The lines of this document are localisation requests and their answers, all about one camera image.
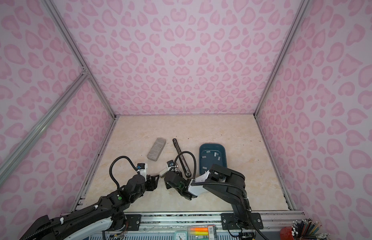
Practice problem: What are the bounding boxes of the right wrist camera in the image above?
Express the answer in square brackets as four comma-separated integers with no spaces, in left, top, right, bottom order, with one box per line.
[167,160,176,172]

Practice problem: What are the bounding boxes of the grey stone block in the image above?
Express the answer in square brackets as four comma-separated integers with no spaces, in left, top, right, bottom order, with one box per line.
[147,138,167,162]

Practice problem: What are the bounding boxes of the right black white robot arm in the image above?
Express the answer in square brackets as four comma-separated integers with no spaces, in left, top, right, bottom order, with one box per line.
[164,164,252,229]

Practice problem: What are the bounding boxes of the small teal clock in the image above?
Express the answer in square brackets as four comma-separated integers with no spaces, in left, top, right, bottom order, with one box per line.
[174,231,188,240]

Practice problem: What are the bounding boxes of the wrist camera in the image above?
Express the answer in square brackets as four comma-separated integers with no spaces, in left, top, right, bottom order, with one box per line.
[167,160,176,172]
[136,163,148,179]

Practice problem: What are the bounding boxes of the red pen holder with pens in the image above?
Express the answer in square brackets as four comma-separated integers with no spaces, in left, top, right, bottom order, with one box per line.
[280,218,330,240]

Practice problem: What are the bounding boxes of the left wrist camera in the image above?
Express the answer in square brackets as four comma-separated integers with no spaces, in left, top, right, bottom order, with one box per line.
[136,163,148,179]

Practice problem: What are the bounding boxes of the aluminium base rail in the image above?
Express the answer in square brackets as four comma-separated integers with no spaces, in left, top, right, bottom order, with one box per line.
[55,209,307,240]

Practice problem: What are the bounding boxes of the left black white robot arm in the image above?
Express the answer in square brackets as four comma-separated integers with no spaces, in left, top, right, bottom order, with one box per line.
[21,174,160,240]

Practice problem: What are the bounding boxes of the highlighter marker box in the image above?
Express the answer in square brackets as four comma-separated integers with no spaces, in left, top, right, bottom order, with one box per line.
[188,225,218,240]

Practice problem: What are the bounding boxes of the olive white stapler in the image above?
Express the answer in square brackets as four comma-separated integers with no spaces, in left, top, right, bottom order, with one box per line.
[159,168,170,178]

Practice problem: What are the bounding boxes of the teal plastic tray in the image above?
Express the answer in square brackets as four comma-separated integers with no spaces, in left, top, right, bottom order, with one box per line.
[199,143,227,175]

